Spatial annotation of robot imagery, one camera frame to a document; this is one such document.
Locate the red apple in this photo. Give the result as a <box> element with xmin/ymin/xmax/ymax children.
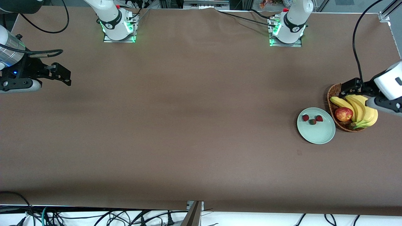
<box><xmin>334</xmin><ymin>107</ymin><xmax>354</xmax><ymax>122</ymax></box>

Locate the brown table cloth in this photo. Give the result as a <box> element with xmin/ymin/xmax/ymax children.
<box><xmin>0</xmin><ymin>6</ymin><xmax>402</xmax><ymax>216</ymax></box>

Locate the grey metal box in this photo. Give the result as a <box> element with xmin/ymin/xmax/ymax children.
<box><xmin>183</xmin><ymin>0</ymin><xmax>230</xmax><ymax>10</ymax></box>

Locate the aluminium frame profile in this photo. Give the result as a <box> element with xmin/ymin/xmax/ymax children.
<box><xmin>378</xmin><ymin>0</ymin><xmax>402</xmax><ymax>22</ymax></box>

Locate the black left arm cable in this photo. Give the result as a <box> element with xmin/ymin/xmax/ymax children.
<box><xmin>352</xmin><ymin>0</ymin><xmax>385</xmax><ymax>83</ymax></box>

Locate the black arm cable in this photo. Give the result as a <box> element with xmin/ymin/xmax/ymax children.
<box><xmin>352</xmin><ymin>0</ymin><xmax>385</xmax><ymax>83</ymax></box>
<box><xmin>0</xmin><ymin>0</ymin><xmax>69</xmax><ymax>59</ymax></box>

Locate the yellow banana bunch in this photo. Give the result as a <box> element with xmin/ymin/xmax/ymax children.
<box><xmin>330</xmin><ymin>94</ymin><xmax>378</xmax><ymax>129</ymax></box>

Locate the brown support post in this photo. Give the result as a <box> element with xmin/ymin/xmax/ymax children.
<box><xmin>181</xmin><ymin>201</ymin><xmax>204</xmax><ymax>226</ymax></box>

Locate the pale green plate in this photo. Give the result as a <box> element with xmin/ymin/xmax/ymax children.
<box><xmin>297</xmin><ymin>107</ymin><xmax>336</xmax><ymax>145</ymax></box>

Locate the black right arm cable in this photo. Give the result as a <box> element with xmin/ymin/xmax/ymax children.
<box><xmin>0</xmin><ymin>0</ymin><xmax>69</xmax><ymax>59</ymax></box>

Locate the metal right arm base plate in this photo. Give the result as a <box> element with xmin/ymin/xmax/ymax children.
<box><xmin>103</xmin><ymin>30</ymin><xmax>137</xmax><ymax>43</ymax></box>

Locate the black floor cable loop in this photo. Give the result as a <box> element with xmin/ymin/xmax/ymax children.
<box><xmin>0</xmin><ymin>191</ymin><xmax>33</xmax><ymax>220</ymax></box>

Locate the black base power cable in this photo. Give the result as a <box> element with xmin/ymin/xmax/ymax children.
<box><xmin>215</xmin><ymin>9</ymin><xmax>280</xmax><ymax>27</ymax></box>

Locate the brown wicker basket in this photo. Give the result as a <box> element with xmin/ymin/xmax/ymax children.
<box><xmin>327</xmin><ymin>83</ymin><xmax>368</xmax><ymax>132</ymax></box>

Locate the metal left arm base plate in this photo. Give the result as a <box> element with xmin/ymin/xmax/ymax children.
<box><xmin>269</xmin><ymin>17</ymin><xmax>302</xmax><ymax>47</ymax></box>

